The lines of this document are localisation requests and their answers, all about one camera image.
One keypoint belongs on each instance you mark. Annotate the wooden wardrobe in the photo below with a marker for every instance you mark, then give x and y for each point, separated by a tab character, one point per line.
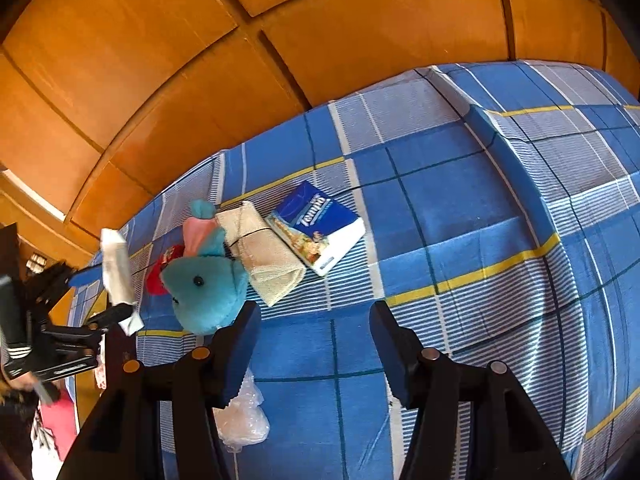
150	60

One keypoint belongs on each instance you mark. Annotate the red bag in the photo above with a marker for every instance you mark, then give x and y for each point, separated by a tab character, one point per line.
55	420

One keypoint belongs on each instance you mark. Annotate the white foam block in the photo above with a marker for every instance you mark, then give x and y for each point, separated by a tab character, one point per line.
117	270

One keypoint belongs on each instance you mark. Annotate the blue plaid bed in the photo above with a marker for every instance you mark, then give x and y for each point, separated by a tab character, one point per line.
450	210

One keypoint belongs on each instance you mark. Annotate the blue white tissue pack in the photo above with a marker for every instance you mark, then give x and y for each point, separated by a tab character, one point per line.
315	230

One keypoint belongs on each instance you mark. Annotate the teal plush toy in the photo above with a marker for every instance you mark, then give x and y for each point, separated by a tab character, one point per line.
205	290

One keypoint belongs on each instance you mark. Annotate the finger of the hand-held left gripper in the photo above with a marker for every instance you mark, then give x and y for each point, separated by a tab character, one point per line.
112	315
55	280

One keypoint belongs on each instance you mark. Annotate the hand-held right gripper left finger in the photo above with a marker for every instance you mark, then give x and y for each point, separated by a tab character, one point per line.
242	360

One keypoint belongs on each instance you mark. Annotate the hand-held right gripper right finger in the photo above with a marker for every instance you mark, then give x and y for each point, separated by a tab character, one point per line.
397	365

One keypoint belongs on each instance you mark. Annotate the beige mesh cloth bundle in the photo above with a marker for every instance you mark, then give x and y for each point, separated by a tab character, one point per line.
265	260

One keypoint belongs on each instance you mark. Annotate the red fabric piece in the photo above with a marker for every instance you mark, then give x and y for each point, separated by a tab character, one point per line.
156	275

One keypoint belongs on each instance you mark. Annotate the clear plastic bag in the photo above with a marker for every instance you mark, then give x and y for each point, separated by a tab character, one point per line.
245	420

